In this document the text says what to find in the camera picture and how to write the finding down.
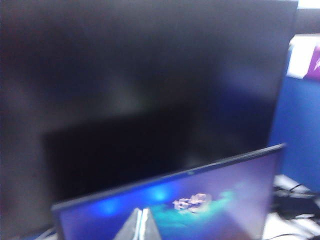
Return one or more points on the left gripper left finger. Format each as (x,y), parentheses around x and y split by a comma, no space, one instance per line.
(132,227)

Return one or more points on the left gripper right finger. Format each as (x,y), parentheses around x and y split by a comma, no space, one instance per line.
(148,227)

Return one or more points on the black laptop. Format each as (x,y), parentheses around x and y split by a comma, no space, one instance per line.
(225,200)

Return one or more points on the blue partition panel with poster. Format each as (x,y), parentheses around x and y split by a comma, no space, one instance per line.
(295,125)

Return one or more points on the white purple poster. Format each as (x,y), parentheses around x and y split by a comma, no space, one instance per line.
(300,62)

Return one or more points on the black computer monitor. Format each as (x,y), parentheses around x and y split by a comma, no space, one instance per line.
(125,75)

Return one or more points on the black grey computer mouse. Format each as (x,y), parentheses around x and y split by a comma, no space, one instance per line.
(295,207)

